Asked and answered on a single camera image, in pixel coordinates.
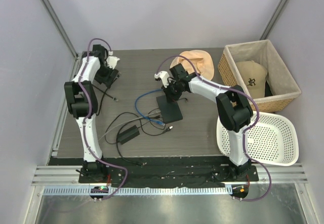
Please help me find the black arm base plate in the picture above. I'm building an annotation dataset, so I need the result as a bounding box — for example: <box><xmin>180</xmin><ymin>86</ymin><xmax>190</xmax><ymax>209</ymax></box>
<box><xmin>78</xmin><ymin>156</ymin><xmax>259</xmax><ymax>189</ymax></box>

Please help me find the white perforated plastic basket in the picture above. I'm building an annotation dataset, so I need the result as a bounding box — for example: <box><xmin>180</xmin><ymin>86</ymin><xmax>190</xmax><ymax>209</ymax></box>
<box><xmin>216</xmin><ymin>112</ymin><xmax>299</xmax><ymax>166</ymax></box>

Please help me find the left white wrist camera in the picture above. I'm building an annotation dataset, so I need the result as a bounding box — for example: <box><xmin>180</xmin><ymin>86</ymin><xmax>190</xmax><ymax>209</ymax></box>
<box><xmin>106</xmin><ymin>56</ymin><xmax>120</xmax><ymax>69</ymax></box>

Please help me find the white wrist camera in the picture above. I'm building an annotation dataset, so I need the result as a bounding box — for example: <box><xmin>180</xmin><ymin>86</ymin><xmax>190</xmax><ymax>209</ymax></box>
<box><xmin>154</xmin><ymin>71</ymin><xmax>170</xmax><ymax>88</ymax></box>
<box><xmin>106</xmin><ymin>56</ymin><xmax>120</xmax><ymax>69</ymax></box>

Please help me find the black adapter power cord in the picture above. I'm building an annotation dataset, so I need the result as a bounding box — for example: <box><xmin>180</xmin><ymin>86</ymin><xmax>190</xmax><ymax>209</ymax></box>
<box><xmin>104</xmin><ymin>111</ymin><xmax>174</xmax><ymax>165</ymax></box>

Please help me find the black power adapter brick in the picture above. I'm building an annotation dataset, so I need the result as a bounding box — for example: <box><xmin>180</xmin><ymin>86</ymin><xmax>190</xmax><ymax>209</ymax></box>
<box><xmin>116</xmin><ymin>125</ymin><xmax>140</xmax><ymax>144</ymax></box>

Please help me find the beige baseball cap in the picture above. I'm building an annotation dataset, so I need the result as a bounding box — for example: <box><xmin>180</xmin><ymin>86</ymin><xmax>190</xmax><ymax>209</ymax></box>
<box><xmin>236</xmin><ymin>61</ymin><xmax>268</xmax><ymax>99</ymax></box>

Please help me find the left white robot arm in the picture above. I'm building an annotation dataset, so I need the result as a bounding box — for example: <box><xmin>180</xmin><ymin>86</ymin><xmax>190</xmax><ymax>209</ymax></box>
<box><xmin>64</xmin><ymin>44</ymin><xmax>119</xmax><ymax>183</ymax></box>

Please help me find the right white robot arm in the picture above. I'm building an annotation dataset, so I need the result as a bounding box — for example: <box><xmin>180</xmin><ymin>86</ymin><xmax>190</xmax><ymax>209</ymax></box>
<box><xmin>154</xmin><ymin>64</ymin><xmax>253</xmax><ymax>181</ymax></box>

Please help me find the grey ethernet cable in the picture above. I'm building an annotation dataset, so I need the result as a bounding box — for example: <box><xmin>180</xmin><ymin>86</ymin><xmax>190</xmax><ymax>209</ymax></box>
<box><xmin>98</xmin><ymin>111</ymin><xmax>161</xmax><ymax>141</ymax></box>

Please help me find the wicker basket with liner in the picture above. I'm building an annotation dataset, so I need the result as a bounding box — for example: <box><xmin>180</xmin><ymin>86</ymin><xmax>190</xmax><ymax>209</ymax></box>
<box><xmin>218</xmin><ymin>39</ymin><xmax>301</xmax><ymax>113</ymax></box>

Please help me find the blue ethernet cable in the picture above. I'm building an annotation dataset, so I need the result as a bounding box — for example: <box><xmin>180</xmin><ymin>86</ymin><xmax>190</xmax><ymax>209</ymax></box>
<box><xmin>134</xmin><ymin>88</ymin><xmax>166</xmax><ymax>126</ymax></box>

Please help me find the black network switch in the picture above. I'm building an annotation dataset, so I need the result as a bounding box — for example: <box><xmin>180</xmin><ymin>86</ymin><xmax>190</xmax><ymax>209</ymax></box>
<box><xmin>156</xmin><ymin>96</ymin><xmax>183</xmax><ymax>124</ymax></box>

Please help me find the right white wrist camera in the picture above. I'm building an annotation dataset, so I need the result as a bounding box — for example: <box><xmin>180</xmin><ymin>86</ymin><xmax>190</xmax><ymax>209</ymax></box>
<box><xmin>154</xmin><ymin>71</ymin><xmax>170</xmax><ymax>88</ymax></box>

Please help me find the peach bucket hat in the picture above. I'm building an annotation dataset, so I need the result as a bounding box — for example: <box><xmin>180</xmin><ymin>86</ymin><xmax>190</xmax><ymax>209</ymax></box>
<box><xmin>170</xmin><ymin>50</ymin><xmax>215</xmax><ymax>80</ymax></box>

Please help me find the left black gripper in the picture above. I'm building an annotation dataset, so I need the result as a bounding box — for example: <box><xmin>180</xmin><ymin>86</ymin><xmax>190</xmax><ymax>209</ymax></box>
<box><xmin>95</xmin><ymin>63</ymin><xmax>119</xmax><ymax>88</ymax></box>

